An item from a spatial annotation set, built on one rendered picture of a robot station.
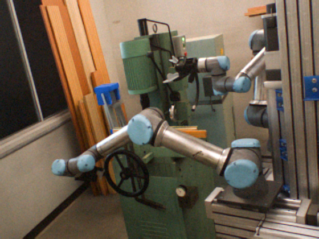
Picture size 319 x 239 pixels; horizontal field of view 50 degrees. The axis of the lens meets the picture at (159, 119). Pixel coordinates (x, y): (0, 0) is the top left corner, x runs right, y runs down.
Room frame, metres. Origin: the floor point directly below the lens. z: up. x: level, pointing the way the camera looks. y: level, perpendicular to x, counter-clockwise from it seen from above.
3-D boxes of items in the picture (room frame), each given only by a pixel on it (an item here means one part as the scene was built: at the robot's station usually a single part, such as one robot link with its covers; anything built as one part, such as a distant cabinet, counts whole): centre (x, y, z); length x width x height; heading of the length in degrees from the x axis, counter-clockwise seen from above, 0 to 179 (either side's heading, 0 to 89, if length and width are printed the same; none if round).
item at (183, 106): (2.16, -0.16, 1.02); 0.09 x 0.07 x 0.12; 61
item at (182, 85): (2.19, -0.17, 1.23); 0.09 x 0.08 x 0.15; 151
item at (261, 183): (1.35, -0.34, 0.87); 0.15 x 0.15 x 0.10
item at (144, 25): (2.20, 0.00, 1.54); 0.08 x 0.08 x 0.17; 61
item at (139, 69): (2.08, 0.07, 1.35); 0.18 x 0.18 x 0.31
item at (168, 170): (2.19, 0.01, 0.76); 0.57 x 0.45 x 0.09; 151
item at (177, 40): (2.29, -0.21, 1.40); 0.10 x 0.06 x 0.16; 151
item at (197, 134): (2.05, 0.02, 0.92); 0.62 x 0.02 x 0.04; 61
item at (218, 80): (1.72, -0.34, 1.23); 0.11 x 0.08 x 0.11; 30
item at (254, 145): (1.34, -0.33, 0.98); 0.13 x 0.12 x 0.14; 157
